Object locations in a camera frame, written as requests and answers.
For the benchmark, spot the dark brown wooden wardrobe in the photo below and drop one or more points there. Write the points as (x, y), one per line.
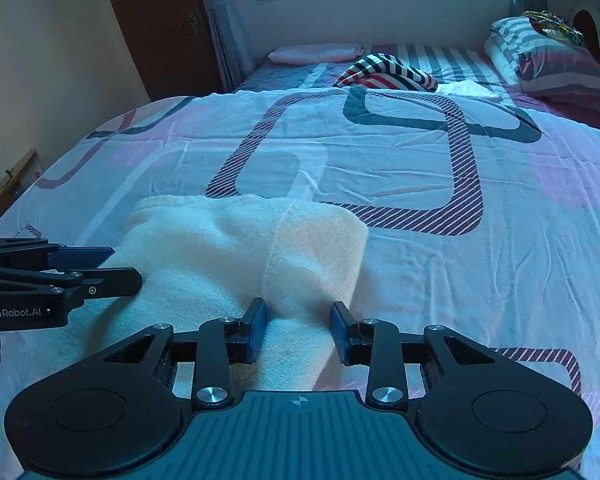
(171, 46)

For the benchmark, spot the striped folded pillow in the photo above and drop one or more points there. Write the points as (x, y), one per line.
(543, 67)

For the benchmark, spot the pink flat pillow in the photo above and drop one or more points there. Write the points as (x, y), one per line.
(307, 54)

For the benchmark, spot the patterned pink white bedspread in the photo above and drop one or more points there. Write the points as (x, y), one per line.
(483, 217)

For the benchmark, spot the cream knit sweater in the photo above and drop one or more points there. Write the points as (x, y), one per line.
(201, 259)

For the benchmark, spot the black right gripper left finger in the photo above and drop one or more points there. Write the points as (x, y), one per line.
(239, 339)

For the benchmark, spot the striped red white black garment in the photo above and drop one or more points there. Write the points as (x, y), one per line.
(385, 71)

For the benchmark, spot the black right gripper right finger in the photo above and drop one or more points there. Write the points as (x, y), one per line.
(358, 342)

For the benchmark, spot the gold red patterned cloth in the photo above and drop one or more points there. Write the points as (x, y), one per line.
(553, 26)

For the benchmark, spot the grey sheer curtain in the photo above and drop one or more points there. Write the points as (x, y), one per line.
(230, 42)

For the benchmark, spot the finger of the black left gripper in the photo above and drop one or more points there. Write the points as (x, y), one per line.
(78, 258)
(101, 283)

